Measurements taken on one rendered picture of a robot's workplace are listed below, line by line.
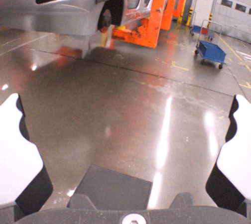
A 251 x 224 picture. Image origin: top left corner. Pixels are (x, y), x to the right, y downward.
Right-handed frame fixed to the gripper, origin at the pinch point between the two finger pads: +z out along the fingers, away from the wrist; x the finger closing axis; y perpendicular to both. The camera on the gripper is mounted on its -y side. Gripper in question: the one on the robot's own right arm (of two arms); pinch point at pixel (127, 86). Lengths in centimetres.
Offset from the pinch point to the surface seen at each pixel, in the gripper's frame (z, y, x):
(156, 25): 278, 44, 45
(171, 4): 462, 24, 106
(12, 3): 196, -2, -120
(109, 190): 53, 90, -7
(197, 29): 770, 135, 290
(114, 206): 43, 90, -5
